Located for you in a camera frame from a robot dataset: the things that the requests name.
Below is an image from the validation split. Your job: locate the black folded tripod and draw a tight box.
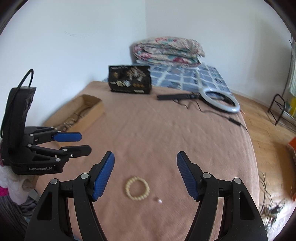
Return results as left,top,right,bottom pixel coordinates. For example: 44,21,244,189
157,93,201,101

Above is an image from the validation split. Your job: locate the black metal rack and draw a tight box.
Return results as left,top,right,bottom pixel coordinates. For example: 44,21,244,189
267,38,296,128

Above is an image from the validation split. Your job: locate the cream bead bracelet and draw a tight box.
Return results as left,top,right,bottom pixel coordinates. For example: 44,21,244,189
124,176,151,201

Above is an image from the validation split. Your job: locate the cardboard box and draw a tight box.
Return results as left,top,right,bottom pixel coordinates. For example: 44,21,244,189
43,94,105,133

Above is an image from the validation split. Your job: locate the orange gift box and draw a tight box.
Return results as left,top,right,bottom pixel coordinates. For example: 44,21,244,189
287,137,296,155

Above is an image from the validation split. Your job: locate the black printed gift box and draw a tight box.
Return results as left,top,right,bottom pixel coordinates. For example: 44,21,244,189
108,65,152,94

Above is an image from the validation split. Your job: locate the red strap wristwatch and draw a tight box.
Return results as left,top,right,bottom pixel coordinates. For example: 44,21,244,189
60,116,80,132

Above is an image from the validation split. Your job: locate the folded floral quilt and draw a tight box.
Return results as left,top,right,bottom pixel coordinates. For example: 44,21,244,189
132,37,205,68

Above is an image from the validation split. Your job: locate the blue checkered bed sheet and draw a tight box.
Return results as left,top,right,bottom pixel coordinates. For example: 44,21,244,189
101,63,232,93

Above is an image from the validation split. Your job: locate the white ring light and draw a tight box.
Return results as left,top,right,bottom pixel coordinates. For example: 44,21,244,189
199,87,240,113

